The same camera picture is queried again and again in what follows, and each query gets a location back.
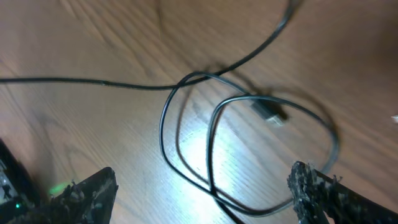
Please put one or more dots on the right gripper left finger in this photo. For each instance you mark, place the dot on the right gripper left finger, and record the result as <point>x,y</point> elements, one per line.
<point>90,201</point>

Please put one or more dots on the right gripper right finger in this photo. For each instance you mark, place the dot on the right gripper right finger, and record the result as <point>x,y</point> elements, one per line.
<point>317,198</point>

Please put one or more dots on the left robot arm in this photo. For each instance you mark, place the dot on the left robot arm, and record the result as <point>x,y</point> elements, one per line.
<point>18,192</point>

